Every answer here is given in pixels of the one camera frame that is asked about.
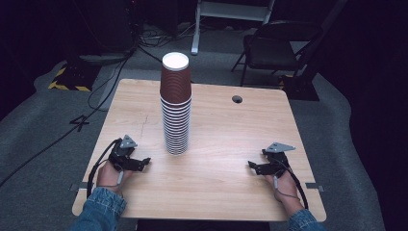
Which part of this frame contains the stack of brown paper cups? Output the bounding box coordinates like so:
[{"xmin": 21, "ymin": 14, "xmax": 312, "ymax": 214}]
[{"xmin": 159, "ymin": 51, "xmax": 192, "ymax": 156}]

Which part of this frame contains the grey gripper plug cable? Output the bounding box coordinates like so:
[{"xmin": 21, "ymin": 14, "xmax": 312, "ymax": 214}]
[
  {"xmin": 97, "ymin": 170, "xmax": 125, "ymax": 189},
  {"xmin": 272, "ymin": 174, "xmax": 302, "ymax": 202}
]

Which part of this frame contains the black stand with square base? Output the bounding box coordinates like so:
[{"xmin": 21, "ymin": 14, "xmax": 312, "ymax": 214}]
[{"xmin": 278, "ymin": 0, "xmax": 350, "ymax": 102}]

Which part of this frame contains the grey metal table bracket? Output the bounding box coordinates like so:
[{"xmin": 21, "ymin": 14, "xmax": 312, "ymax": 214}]
[
  {"xmin": 68, "ymin": 182, "xmax": 89, "ymax": 193},
  {"xmin": 305, "ymin": 181, "xmax": 325, "ymax": 193}
]

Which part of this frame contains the person's right hand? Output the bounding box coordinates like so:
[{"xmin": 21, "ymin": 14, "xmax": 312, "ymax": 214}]
[{"xmin": 264, "ymin": 169, "xmax": 305, "ymax": 218}]

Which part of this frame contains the person's left hand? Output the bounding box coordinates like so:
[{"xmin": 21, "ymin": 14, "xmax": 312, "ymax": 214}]
[{"xmin": 95, "ymin": 159, "xmax": 135, "ymax": 197}]

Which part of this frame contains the grey right gripper plug cable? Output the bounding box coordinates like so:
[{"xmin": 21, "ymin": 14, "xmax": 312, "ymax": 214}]
[{"xmin": 272, "ymin": 174, "xmax": 302, "ymax": 202}]

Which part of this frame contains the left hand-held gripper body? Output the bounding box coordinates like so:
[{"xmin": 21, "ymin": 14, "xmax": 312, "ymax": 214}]
[{"xmin": 108, "ymin": 134, "xmax": 139, "ymax": 171}]

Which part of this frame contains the black folding chair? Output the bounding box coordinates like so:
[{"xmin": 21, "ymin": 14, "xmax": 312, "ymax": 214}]
[{"xmin": 230, "ymin": 20, "xmax": 325, "ymax": 88}]

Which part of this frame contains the black yellow striped stand base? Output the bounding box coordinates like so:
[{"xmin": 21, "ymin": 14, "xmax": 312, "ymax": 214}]
[{"xmin": 47, "ymin": 63, "xmax": 101, "ymax": 92}]

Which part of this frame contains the grey left gripper plug cable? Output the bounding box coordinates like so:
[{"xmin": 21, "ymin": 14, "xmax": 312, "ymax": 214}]
[{"xmin": 97, "ymin": 170, "xmax": 125, "ymax": 189}]

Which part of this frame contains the long black floor cable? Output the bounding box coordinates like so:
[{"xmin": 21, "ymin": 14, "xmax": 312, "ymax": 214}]
[{"xmin": 0, "ymin": 47, "xmax": 140, "ymax": 189}]

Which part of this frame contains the white metal stand frame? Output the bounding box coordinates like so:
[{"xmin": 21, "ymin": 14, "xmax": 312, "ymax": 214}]
[{"xmin": 191, "ymin": 0, "xmax": 277, "ymax": 56}]

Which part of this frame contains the black equipment cabinet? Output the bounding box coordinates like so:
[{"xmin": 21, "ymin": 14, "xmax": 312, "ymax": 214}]
[{"xmin": 71, "ymin": 0, "xmax": 143, "ymax": 57}]

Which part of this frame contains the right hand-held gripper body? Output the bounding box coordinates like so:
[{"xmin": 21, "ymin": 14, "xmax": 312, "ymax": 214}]
[{"xmin": 261, "ymin": 141, "xmax": 297, "ymax": 178}]

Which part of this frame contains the tangle of floor cables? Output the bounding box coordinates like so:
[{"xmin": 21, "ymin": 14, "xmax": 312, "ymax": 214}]
[{"xmin": 138, "ymin": 22, "xmax": 197, "ymax": 64}]

